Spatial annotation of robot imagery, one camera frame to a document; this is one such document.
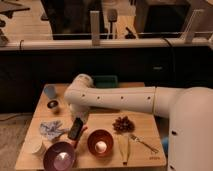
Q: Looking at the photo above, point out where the white cup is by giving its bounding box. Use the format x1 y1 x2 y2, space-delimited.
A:
24 136 46 156

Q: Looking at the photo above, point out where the blue ball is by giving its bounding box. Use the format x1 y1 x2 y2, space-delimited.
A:
161 137 168 155

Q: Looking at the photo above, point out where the bunch of dark grapes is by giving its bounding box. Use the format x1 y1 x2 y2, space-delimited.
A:
112 116 135 133

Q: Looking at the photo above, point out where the metal fork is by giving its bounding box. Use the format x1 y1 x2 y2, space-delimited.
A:
129 134 159 154

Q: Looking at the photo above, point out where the green tray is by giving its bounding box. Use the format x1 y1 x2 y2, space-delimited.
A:
92 75 118 88

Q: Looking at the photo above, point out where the blue white cloth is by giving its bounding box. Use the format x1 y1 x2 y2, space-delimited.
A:
39 120 69 141

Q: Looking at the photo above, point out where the white egg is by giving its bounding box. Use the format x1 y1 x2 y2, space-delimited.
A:
95 141 107 153

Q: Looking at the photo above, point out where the red bowl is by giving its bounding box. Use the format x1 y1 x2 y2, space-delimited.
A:
87 129 114 157

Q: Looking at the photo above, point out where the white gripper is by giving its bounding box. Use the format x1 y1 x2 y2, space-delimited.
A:
69 104 90 123

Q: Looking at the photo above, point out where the yellow banana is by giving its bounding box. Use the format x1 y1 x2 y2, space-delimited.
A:
118 135 129 165

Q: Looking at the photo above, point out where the purple bowl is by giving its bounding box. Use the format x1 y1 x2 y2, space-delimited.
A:
43 142 76 171

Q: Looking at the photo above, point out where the orange carrot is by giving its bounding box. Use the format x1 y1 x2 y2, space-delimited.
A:
71 126 88 149

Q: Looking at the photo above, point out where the small metal cup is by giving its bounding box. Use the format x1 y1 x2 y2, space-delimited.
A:
47 100 60 113

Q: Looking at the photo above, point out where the light blue cup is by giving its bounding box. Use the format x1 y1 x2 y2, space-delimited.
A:
43 85 56 99

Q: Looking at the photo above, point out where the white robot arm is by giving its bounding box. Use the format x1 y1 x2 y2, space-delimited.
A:
64 74 213 171

